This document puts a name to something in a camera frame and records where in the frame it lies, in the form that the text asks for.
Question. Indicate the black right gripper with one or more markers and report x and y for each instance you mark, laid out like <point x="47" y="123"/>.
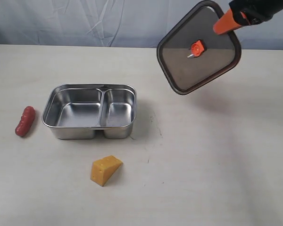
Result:
<point x="247" y="12"/>

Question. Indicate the dark transparent box lid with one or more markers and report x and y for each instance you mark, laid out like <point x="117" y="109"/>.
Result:
<point x="192" y="54"/>

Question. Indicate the yellow toy cheese wedge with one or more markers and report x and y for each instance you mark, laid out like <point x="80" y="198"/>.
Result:
<point x="104" y="168"/>

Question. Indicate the red toy sausage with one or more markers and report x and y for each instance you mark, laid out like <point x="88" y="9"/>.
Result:
<point x="26" y="121"/>

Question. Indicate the blue-grey backdrop cloth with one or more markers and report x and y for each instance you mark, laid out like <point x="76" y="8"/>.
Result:
<point x="100" y="23"/>

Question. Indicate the stainless steel lunch box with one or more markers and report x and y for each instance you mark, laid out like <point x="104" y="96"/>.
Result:
<point x="79" y="111"/>

